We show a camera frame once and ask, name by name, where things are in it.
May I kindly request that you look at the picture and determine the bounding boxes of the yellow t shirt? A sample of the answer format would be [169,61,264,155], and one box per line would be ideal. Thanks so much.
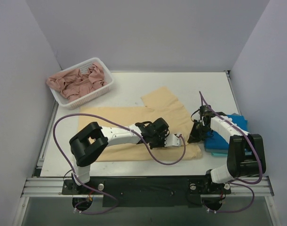
[78,87,202,162]

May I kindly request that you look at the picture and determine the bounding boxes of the aluminium front frame rail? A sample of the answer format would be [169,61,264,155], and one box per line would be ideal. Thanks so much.
[21,178,274,197]

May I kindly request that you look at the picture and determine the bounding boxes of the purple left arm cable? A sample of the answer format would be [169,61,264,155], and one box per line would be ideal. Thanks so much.
[53,113,187,215]

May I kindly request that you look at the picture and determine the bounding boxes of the teal folded t shirt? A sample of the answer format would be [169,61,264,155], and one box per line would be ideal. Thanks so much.
[211,152,228,157]

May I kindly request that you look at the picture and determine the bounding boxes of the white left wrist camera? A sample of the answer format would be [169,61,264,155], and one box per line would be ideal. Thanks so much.
[164,133,182,147]

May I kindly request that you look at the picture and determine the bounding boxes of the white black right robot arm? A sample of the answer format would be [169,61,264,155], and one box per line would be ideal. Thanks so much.
[188,105,266,193]

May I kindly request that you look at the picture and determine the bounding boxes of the white plastic perforated basket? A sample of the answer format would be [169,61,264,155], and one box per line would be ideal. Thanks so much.
[46,57,114,110]

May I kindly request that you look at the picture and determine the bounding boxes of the pink crumpled t shirt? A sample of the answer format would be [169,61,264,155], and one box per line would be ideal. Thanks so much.
[46,62,107,102]

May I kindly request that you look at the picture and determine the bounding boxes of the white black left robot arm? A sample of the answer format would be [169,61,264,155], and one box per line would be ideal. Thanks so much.
[69,118,173,194]

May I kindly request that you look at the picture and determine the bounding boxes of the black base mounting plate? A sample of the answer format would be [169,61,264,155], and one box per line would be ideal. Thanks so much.
[67,175,229,209]

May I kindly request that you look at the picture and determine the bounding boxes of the blue folded t shirt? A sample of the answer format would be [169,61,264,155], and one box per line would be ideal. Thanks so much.
[204,115,248,154]

